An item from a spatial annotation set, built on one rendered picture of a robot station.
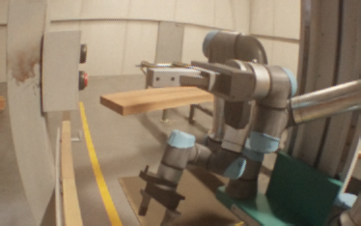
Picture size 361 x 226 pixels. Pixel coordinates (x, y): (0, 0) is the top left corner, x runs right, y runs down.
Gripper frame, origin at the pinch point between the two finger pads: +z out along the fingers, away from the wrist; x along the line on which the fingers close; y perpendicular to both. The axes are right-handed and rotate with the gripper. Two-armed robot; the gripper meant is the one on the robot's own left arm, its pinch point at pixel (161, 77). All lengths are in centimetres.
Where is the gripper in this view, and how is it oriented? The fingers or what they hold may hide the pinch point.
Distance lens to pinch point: 39.2
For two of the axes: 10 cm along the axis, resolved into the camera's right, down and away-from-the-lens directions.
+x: 4.3, 2.8, -8.6
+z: -9.0, 0.5, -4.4
